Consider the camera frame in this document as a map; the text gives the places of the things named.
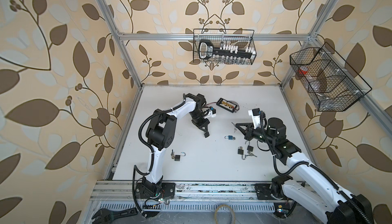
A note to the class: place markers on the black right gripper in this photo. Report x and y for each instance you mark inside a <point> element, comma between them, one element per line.
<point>248,131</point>

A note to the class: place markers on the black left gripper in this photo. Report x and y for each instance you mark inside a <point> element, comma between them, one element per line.
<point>201,125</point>

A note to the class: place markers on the blue padlock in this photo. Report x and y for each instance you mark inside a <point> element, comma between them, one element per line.
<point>230,137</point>

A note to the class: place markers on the black padlock with key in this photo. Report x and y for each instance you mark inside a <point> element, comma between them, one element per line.
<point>175,157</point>

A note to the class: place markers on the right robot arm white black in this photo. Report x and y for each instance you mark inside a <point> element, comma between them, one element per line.
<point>302,181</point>

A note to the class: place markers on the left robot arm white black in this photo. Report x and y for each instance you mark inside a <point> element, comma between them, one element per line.
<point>157,132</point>

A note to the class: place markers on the black padlock right open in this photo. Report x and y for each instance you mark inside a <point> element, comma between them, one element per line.
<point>240,152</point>

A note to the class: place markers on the black charging board yellow connectors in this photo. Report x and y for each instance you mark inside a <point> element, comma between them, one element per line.
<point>228,105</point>

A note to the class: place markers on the black tool set in basket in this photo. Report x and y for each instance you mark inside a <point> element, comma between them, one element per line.
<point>206,50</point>

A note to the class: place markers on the red item in basket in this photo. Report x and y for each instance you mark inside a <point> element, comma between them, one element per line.
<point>303,70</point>

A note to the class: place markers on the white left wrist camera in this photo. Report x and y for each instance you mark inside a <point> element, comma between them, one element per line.
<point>211,112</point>

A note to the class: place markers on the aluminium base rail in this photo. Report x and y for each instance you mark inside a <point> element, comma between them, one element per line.
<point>210,196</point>

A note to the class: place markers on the back wire basket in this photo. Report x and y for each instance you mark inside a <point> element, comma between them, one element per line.
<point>240,37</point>

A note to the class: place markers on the wire basket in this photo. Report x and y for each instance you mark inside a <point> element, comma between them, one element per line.
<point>332,83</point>
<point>240,37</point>

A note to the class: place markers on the right wire basket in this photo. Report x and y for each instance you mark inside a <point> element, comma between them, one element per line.
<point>332,83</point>

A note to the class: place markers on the aluminium frame post right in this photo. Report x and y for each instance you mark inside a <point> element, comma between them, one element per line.
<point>310,15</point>

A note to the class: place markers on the aluminium frame post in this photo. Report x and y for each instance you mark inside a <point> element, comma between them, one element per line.
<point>116,35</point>
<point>310,15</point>

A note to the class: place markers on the aluminium frame post left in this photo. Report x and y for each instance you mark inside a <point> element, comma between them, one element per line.
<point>116,35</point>

